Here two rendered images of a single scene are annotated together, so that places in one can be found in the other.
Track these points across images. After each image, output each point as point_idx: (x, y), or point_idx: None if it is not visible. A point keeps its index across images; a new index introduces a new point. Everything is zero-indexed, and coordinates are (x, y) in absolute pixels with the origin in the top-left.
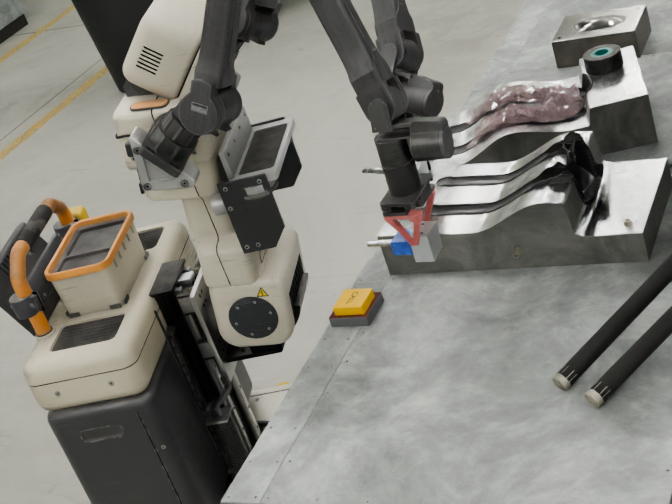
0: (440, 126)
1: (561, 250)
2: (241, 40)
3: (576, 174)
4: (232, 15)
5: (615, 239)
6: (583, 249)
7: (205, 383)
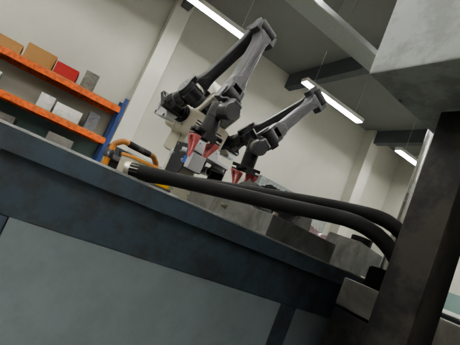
0: (234, 100)
1: (238, 213)
2: (241, 143)
3: None
4: (222, 62)
5: (261, 214)
6: (246, 215)
7: None
